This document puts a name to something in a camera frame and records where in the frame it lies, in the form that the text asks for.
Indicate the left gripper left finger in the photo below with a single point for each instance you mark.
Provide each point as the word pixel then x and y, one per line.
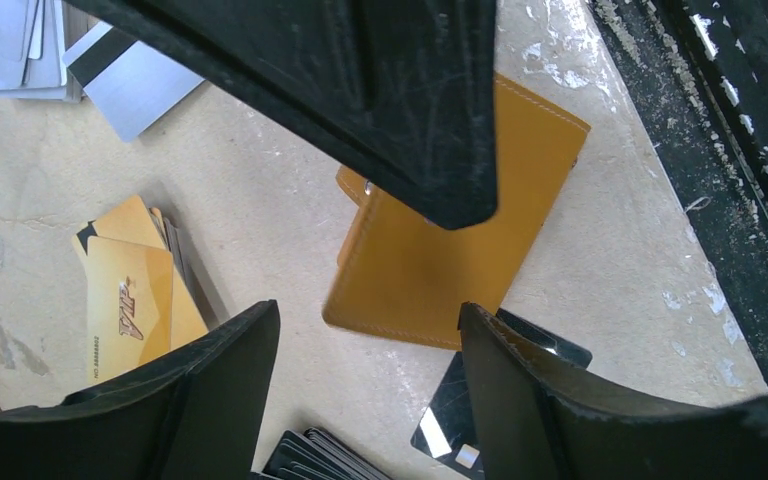
pixel 194 413

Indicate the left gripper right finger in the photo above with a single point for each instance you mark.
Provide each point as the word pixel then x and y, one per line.
pixel 538 416

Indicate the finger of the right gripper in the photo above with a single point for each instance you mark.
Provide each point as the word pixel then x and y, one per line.
pixel 401 92

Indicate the single black card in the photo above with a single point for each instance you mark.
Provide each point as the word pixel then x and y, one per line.
pixel 446 430

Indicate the orange leather card holder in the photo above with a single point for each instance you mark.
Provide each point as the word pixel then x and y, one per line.
pixel 401 277

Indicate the silver card with stripe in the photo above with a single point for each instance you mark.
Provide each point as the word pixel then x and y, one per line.
pixel 132 84

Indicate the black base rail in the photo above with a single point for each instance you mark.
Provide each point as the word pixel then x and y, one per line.
pixel 697 73

